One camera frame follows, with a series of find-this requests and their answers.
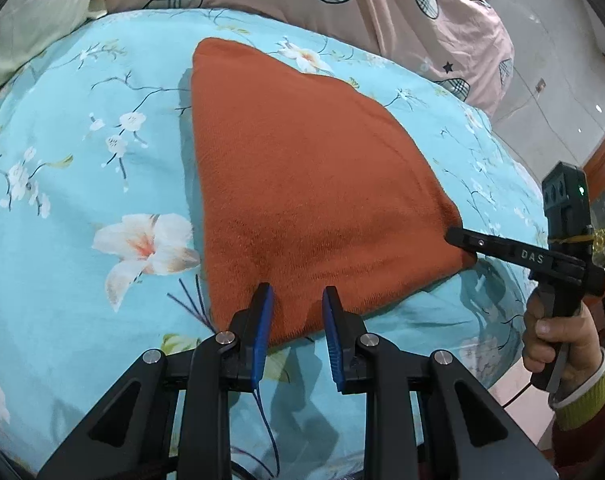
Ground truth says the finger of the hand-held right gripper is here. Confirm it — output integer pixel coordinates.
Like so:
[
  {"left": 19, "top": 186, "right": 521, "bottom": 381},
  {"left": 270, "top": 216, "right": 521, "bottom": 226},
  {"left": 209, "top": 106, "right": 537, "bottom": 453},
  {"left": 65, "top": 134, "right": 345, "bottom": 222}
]
[{"left": 445, "top": 226, "right": 584, "bottom": 274}]

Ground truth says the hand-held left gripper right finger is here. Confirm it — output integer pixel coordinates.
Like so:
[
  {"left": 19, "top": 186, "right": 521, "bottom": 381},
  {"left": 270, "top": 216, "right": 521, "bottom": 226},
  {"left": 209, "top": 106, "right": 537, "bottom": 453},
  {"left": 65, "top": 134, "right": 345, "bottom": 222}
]
[{"left": 321, "top": 285, "right": 558, "bottom": 480}]

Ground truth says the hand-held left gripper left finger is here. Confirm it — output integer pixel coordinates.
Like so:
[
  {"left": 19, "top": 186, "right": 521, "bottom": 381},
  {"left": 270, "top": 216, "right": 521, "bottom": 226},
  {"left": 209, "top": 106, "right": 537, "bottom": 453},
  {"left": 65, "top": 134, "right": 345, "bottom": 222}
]
[{"left": 36, "top": 282, "right": 276, "bottom": 480}]

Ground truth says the orange knit sweater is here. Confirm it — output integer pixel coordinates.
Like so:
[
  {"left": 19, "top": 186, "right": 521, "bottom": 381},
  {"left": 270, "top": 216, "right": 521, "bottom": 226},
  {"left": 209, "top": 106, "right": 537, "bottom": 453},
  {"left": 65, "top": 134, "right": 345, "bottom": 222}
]
[{"left": 190, "top": 37, "right": 478, "bottom": 348}]

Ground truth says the person's right hand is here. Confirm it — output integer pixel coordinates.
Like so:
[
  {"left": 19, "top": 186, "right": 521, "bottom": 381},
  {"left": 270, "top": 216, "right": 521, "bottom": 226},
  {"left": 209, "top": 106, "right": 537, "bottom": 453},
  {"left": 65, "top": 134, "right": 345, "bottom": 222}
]
[{"left": 522, "top": 304, "right": 604, "bottom": 403}]

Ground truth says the light blue floral quilt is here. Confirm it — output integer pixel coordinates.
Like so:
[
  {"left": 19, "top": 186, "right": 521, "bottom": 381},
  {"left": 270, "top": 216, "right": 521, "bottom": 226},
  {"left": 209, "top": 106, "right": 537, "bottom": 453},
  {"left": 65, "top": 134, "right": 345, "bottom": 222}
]
[{"left": 0, "top": 7, "right": 550, "bottom": 480}]

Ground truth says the pink quilt with plaid hearts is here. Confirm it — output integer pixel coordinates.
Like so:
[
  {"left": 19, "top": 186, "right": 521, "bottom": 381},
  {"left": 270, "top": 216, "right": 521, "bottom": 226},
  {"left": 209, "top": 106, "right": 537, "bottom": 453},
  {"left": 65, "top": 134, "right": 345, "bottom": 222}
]
[{"left": 82, "top": 0, "right": 513, "bottom": 118}]

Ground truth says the cream pillow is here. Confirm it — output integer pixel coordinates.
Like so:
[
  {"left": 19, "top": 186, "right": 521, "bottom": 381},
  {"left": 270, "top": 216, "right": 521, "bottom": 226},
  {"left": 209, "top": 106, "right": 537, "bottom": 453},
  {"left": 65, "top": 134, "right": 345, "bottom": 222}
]
[{"left": 0, "top": 0, "right": 108, "bottom": 106}]

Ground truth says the black cable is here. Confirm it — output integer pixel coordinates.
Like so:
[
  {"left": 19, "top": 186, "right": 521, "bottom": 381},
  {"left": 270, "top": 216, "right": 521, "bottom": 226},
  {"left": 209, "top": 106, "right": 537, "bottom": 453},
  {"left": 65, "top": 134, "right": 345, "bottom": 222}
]
[{"left": 499, "top": 382, "right": 534, "bottom": 409}]

